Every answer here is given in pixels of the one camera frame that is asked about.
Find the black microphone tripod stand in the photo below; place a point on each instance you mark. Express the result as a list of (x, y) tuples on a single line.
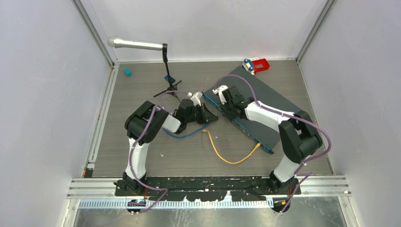
[(172, 86)]

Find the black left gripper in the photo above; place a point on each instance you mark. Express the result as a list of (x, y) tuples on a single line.
[(205, 116)]

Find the red blue toy truck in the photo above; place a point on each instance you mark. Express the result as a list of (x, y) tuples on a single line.
[(255, 65)]

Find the dark grey network switch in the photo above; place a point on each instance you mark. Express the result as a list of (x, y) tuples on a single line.
[(262, 125)]

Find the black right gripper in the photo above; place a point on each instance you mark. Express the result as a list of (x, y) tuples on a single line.
[(231, 116)]

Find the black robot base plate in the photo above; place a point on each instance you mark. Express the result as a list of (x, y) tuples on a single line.
[(243, 188)]

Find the aluminium frame rail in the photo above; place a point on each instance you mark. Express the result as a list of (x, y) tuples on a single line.
[(313, 186)]

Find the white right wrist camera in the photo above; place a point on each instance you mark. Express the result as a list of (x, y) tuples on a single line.
[(219, 92)]

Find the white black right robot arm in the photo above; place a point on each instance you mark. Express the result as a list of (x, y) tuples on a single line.
[(299, 137)]

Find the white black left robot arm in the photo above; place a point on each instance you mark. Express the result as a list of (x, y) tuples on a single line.
[(144, 124)]

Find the teal toy block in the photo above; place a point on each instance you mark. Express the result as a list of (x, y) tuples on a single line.
[(127, 72)]

